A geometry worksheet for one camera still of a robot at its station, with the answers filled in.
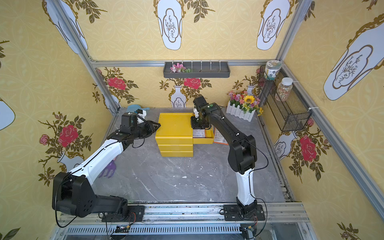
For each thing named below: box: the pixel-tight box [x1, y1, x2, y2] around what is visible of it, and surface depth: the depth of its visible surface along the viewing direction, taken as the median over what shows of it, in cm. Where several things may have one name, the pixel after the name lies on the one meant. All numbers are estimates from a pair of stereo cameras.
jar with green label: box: [264, 60, 283, 81], surface depth 87 cm
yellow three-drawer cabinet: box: [155, 112, 194, 158], surface depth 84 cm
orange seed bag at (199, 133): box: [192, 129, 207, 138], surface depth 89 cm
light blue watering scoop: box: [127, 104, 150, 113], surface depth 123 cm
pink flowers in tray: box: [170, 62, 191, 73], surface depth 89 cm
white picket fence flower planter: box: [226, 89, 264, 123], surface depth 106 cm
